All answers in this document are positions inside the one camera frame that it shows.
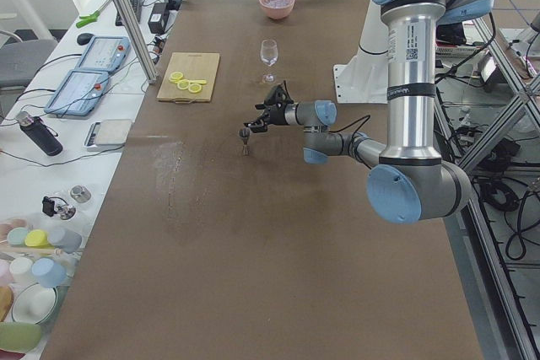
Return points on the top lemon slice far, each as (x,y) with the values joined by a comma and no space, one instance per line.
(176,76)

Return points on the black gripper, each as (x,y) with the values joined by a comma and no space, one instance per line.
(277,115)

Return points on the blue teach pendant near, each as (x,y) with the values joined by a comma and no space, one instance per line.
(78,94)

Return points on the yellow plastic cup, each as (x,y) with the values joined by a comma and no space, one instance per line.
(37,238)

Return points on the black computer mouse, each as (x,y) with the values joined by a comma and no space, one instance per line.
(84,38)

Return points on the white ceramic bowl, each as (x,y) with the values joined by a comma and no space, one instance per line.
(35,304)

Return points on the blue teach pendant far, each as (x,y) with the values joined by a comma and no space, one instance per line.
(104,53)

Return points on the blue teach pendant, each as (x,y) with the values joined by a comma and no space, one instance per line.
(104,53)
(78,94)

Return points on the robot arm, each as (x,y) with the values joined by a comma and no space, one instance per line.
(408,180)

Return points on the small steel cup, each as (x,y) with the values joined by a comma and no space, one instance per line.
(80,194)

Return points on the black water bottle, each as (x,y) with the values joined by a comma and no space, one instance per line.
(34,128)

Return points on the light blue plastic cup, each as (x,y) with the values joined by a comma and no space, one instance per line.
(48,273)

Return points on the yellow plastic knife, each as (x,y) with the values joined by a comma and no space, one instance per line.
(198,81)

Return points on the lemon slice near handle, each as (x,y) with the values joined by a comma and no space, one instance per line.
(194,88)

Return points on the black power adapter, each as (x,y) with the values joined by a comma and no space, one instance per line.
(158,18)

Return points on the grey kitchen scale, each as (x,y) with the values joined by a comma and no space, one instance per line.
(107,134)

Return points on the middle lemon slice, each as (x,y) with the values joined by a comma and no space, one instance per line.
(183,84)

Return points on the clear wine glass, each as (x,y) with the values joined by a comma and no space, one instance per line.
(269,56)

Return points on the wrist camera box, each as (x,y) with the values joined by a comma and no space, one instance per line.
(282,93)

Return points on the green plastic cup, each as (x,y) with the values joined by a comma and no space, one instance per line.
(19,337)

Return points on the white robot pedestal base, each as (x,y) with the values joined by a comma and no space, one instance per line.
(363,80)

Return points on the steel double jigger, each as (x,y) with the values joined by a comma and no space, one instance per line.
(244,135)

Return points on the pink bowl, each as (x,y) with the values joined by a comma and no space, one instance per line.
(277,9)

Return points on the black keyboard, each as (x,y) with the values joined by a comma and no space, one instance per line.
(131,3)

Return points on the bamboo cutting board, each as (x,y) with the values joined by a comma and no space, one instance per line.
(194,65)

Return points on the green scissors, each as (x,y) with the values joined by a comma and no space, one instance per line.
(87,19)

